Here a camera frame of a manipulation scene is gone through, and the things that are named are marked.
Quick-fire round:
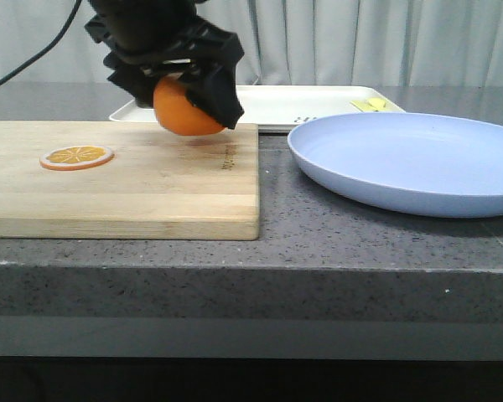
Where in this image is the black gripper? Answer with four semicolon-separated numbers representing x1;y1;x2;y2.
86;1;244;129

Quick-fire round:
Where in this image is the whole orange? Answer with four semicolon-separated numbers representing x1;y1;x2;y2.
153;77;225;136

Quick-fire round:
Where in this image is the light blue plate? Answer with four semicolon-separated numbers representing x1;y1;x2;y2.
288;112;503;218

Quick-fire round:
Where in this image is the white rectangular tray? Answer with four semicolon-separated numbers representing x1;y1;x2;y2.
110;85;402;132

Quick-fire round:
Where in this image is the wooden cutting board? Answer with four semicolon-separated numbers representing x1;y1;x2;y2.
0;121;259;240

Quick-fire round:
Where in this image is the grey curtain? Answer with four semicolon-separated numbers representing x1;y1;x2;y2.
0;1;503;87

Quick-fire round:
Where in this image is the orange slice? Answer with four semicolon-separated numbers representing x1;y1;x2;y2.
39;145;115;171

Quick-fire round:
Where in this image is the black cable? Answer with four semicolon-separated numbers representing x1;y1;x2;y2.
0;0;84;97

